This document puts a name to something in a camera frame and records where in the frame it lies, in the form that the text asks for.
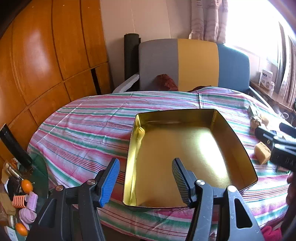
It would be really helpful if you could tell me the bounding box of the orange fruit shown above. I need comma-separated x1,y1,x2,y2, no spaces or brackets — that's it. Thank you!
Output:
15,222,28,236
21,179,32,193

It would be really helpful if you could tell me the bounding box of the orange ribbed hair roller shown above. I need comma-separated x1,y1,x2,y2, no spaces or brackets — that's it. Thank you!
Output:
11,194,25,208

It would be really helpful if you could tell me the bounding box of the wooden wardrobe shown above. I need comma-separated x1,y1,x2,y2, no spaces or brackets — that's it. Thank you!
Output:
0,0,114,167

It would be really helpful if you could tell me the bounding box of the black bar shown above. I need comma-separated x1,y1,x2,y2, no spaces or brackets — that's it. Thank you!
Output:
0,124,33,168

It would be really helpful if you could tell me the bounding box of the pale yellow sponge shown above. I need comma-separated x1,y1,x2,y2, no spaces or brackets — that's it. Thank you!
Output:
254,142,271,165

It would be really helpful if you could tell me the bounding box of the wooden side desk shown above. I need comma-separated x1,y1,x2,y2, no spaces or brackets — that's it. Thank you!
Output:
250,80,296,109

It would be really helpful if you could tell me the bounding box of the person's right hand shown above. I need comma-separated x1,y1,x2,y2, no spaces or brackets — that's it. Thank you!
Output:
285,173,296,207

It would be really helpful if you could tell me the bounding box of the striped tablecloth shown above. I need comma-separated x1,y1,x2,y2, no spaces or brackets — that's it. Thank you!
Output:
26,86,293,241

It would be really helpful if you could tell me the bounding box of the grey yellow blue chair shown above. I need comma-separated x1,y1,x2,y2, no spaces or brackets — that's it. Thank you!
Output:
112,38,275,112

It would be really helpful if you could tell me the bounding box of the white blue-label box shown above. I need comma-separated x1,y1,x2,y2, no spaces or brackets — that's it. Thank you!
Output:
258,69,273,90

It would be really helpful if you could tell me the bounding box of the dark red cloth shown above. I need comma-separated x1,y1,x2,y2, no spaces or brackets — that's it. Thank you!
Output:
155,74,178,91

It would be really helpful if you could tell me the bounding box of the pink cloth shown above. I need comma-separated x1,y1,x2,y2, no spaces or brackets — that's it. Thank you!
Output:
261,225,285,241

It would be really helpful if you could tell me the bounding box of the black rolled mat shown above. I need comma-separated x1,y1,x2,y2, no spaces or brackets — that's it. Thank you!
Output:
124,33,141,81

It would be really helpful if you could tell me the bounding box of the window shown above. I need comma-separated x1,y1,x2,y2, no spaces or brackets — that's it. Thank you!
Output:
225,0,296,70

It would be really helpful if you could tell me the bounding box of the patterned curtain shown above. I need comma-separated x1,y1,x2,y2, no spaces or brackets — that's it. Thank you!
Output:
277,22,296,107
190,0,228,43

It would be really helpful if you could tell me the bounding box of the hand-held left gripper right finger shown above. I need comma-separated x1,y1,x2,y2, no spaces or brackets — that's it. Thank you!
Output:
171,158,265,241

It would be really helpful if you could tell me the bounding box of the gold metal tin box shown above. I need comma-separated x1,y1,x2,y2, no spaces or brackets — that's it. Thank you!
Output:
122,109,259,212

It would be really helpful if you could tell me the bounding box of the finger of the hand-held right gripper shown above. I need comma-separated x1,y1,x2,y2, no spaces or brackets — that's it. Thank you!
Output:
279,122,296,136
255,126,281,151

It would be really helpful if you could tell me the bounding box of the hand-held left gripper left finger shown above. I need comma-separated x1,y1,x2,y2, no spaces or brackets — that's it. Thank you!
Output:
26,158,121,241

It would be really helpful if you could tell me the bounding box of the knotted white bandage roll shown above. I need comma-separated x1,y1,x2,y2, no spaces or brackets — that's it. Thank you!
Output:
250,116,263,129

